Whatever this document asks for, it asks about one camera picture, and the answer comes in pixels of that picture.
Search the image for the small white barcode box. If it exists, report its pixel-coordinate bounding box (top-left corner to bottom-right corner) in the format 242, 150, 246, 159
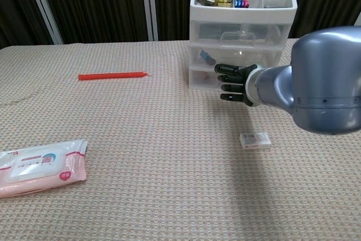
239, 132, 272, 150

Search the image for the red stick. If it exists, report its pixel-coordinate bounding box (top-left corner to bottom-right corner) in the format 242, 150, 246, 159
78, 71, 149, 81

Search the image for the beige woven tablecloth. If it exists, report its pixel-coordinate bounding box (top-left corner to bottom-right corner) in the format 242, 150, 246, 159
0, 37, 361, 241

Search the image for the white plastic drawer unit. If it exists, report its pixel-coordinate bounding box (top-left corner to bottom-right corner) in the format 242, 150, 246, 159
188, 0, 299, 91

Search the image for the small clear plastic box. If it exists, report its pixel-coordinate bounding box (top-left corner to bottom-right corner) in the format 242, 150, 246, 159
188, 67, 226, 91

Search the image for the pink wet wipes pack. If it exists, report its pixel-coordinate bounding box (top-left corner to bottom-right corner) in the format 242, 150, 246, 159
0, 138, 89, 198

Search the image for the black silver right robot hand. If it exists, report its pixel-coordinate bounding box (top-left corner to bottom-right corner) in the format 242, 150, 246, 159
213, 63, 259, 108

